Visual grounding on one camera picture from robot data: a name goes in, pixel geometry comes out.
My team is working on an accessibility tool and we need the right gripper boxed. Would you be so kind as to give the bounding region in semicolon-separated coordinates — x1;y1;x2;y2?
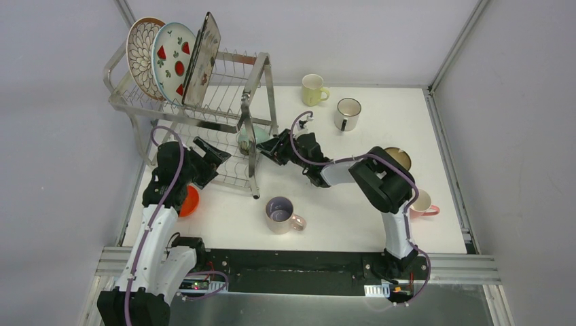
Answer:
256;128;310;170

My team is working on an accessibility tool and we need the mint green bowl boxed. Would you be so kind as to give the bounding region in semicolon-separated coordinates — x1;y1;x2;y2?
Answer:
236;126;270;156

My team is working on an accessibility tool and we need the square flower pattern plate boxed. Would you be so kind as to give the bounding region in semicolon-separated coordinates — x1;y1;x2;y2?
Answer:
182;12;221;107

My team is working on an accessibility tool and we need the watermelon pattern round plate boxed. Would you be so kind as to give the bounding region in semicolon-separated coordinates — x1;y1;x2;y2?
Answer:
151;22;196;105

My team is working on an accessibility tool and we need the floral petal brown-rim plate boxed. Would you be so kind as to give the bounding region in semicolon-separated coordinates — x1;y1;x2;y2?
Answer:
126;17;165;100

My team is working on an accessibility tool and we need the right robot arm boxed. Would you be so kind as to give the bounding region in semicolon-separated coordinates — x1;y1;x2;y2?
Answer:
257;130;418;278

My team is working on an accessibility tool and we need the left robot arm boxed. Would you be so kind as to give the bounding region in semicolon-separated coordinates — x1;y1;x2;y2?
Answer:
97;137;230;325

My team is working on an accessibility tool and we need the stainless steel dish rack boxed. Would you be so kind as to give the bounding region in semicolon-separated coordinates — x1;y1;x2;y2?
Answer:
103;43;278;199

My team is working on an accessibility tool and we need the orange plastic bowl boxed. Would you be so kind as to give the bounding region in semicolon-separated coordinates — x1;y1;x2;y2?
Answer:
179;185;200;218

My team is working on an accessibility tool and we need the yellow mug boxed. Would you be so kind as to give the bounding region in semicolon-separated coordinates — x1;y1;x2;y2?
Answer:
301;74;330;107

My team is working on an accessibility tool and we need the pink iridescent mug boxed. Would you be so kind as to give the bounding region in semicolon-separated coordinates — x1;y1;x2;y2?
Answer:
265;196;307;234

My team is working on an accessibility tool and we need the white mug dark rim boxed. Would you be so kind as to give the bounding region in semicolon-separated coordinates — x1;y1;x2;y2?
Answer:
334;98;362;132

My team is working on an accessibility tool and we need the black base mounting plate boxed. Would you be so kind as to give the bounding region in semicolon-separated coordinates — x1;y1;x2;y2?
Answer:
164;248;429;298

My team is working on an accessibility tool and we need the brown patterned small bowl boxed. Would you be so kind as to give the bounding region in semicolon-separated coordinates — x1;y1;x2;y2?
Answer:
385;147;412;170

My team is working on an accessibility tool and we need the pink cup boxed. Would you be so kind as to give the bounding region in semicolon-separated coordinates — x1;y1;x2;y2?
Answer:
409;189;440;219

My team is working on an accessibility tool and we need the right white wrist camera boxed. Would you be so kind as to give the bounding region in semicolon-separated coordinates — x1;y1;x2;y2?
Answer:
298;115;314;133

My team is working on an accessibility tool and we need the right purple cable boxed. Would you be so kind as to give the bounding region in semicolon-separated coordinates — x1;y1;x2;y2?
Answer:
289;110;432;311

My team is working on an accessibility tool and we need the purple cable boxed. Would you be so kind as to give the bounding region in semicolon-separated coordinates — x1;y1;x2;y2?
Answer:
289;110;432;311
124;125;230;326

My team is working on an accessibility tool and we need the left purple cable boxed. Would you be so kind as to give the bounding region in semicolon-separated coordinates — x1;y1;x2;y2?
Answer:
124;125;230;326

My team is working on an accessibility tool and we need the aluminium frame rail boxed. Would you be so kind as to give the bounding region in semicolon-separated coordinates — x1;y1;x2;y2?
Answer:
423;88;474;246

